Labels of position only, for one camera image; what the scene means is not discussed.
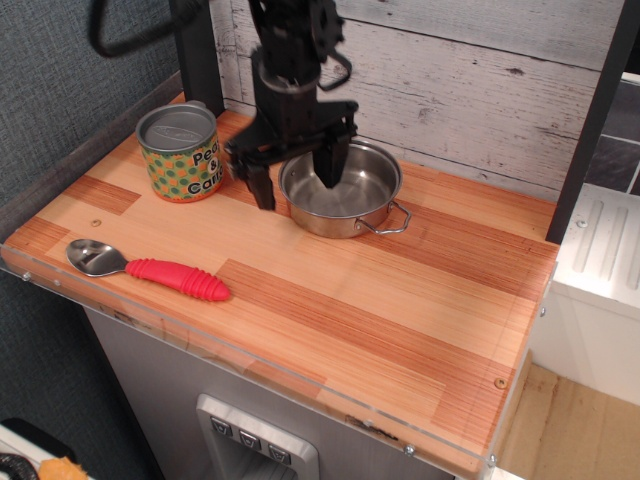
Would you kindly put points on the clear acrylic table edge guard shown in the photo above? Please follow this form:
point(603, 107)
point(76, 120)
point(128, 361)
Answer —
point(417, 349)

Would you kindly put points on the dark grey left post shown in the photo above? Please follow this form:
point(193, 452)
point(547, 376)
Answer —
point(197, 55)

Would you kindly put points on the grey toy fridge cabinet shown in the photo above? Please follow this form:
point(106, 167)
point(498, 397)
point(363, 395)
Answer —
point(162, 383)

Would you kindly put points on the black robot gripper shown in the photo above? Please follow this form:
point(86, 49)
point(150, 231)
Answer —
point(289, 122)

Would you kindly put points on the dark grey post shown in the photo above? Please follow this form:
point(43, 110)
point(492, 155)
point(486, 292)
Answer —
point(197, 55)
point(613, 68)

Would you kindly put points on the stainless steel pot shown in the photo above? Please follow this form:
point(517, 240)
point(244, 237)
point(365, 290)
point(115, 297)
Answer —
point(363, 201)

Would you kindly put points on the silver dispenser button panel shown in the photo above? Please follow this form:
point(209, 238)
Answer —
point(242, 446)

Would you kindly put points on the red handled metal spoon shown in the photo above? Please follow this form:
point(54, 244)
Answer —
point(97, 259)

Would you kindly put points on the white toy sink counter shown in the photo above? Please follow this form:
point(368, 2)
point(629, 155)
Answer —
point(588, 328)

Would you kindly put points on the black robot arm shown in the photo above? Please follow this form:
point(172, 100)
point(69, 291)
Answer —
point(296, 58)

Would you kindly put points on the peas and carrots toy can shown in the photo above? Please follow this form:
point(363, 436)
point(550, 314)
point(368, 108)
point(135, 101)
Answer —
point(180, 147)

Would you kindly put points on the dark grey right post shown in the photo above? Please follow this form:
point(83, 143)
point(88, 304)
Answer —
point(613, 68)

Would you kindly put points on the orange object bottom left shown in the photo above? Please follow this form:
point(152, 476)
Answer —
point(61, 469)

